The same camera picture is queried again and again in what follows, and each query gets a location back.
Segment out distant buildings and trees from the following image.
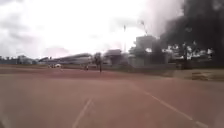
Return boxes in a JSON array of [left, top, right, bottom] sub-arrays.
[[0, 54, 39, 66]]

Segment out large dark tree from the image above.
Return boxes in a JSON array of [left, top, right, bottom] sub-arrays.
[[159, 0, 224, 70]]

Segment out person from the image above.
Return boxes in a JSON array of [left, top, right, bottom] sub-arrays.
[[95, 53, 104, 74]]

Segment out low building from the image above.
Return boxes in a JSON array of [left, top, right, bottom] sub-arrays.
[[102, 48, 130, 67]]

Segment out grey building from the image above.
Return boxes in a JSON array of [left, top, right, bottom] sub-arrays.
[[128, 34, 168, 69]]

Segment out floodlight pole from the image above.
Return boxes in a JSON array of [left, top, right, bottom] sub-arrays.
[[123, 24, 128, 53]]

